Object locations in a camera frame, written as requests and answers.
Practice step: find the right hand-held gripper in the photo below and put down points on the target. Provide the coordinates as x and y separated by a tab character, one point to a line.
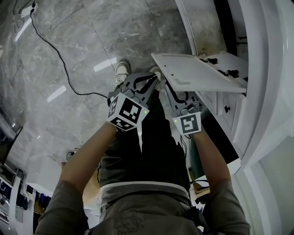
189	124

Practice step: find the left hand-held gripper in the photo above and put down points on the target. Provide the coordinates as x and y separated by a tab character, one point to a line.
127	112

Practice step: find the white cabinet door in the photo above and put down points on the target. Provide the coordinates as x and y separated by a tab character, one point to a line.
195	71

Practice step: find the person's right forearm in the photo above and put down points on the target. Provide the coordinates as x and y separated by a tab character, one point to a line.
211	160

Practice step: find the person's left forearm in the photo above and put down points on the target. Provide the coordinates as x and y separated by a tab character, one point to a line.
92	156

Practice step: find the black door hinge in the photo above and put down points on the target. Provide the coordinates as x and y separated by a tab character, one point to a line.
229	73
209	60
242	40

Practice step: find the black cabinet knob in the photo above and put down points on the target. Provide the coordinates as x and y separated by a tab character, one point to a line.
227	108

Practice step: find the white sink cabinet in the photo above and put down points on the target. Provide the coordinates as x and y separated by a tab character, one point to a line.
232	114

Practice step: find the person's right beige shoe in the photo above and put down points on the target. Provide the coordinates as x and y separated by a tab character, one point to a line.
159	76

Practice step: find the person's beige shoe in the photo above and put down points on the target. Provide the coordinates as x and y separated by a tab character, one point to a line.
122	70
159	76

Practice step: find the person's left beige shoe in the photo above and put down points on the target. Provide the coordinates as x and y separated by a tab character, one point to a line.
122	70

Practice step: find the person's dark trousers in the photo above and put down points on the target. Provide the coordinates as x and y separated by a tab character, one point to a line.
158	149

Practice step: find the white countertop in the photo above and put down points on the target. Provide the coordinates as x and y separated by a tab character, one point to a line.
271	80

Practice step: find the person's olive shirt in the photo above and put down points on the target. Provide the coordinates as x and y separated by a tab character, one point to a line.
147	211

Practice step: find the white power strip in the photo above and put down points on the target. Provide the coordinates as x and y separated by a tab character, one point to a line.
28	10

